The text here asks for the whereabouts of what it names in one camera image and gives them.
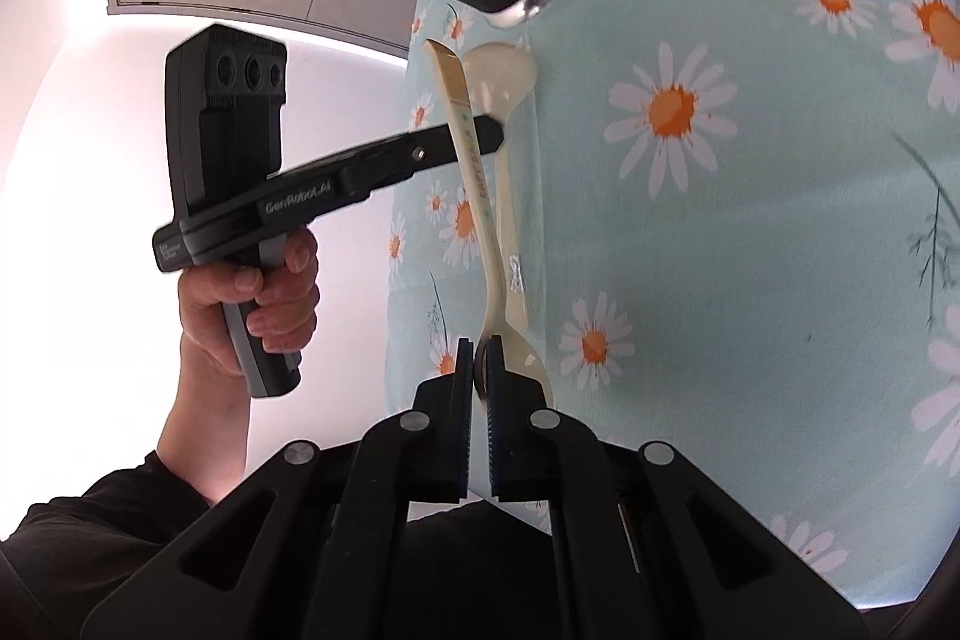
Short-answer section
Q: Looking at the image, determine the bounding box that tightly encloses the cream spoon with print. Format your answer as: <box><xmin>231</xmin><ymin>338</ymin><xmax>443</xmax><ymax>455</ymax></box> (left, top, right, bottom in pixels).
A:
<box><xmin>425</xmin><ymin>39</ymin><xmax>506</xmax><ymax>399</ymax></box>

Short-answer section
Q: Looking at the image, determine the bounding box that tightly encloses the cream plastic spoon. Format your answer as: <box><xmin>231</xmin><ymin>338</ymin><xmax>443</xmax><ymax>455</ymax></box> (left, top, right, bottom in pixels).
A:
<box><xmin>462</xmin><ymin>40</ymin><xmax>555</xmax><ymax>410</ymax></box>

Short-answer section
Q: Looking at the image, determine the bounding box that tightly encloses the left forearm black sleeve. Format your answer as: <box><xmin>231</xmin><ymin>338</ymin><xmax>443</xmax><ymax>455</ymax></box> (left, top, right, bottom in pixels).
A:
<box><xmin>0</xmin><ymin>338</ymin><xmax>254</xmax><ymax>640</ymax></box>

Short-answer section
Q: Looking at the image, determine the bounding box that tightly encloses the person left hand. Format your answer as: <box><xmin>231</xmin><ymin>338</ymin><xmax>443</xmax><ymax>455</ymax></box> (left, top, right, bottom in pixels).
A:
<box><xmin>178</xmin><ymin>229</ymin><xmax>320</xmax><ymax>383</ymax></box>

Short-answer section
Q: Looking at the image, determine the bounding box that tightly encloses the daisy print tablecloth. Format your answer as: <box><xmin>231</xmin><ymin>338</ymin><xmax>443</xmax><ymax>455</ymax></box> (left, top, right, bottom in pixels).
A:
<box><xmin>382</xmin><ymin>0</ymin><xmax>960</xmax><ymax>611</ymax></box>

